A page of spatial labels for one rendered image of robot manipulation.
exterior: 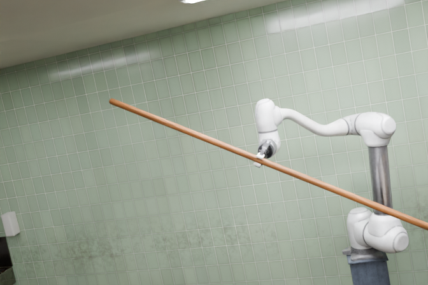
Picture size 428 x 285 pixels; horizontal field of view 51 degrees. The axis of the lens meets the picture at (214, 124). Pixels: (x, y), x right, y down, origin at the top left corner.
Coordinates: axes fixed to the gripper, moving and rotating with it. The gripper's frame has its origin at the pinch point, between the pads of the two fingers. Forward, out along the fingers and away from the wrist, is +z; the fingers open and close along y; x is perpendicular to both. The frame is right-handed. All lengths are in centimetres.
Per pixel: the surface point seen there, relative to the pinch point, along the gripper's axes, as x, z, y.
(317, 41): 0, -121, -57
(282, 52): 20, -121, -43
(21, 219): 187, -119, 166
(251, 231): -3, -120, 90
